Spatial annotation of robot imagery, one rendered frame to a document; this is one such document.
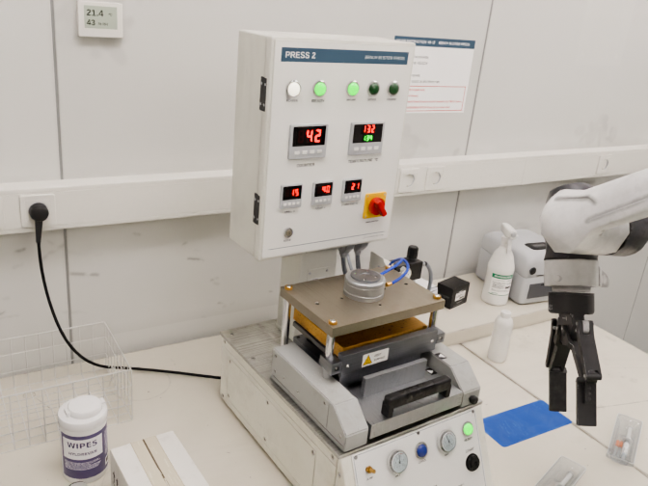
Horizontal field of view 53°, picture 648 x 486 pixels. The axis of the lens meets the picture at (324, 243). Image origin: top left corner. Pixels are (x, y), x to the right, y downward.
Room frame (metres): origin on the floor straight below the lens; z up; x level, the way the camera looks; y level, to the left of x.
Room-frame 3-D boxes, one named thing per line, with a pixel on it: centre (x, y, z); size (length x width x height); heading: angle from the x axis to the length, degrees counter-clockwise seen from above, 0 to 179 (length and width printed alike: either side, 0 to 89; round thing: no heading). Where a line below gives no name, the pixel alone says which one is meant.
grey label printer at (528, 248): (1.96, -0.66, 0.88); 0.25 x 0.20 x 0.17; 27
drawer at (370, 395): (1.10, -0.11, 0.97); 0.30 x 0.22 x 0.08; 36
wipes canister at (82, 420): (0.98, 0.41, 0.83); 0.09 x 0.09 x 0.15
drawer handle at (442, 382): (0.98, -0.19, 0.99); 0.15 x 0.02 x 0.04; 126
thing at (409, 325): (1.14, -0.09, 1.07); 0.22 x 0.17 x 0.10; 126
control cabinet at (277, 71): (1.28, 0.02, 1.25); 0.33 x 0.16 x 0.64; 126
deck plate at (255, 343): (1.16, -0.07, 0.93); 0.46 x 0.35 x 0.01; 36
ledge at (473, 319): (1.79, -0.40, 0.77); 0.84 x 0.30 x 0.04; 123
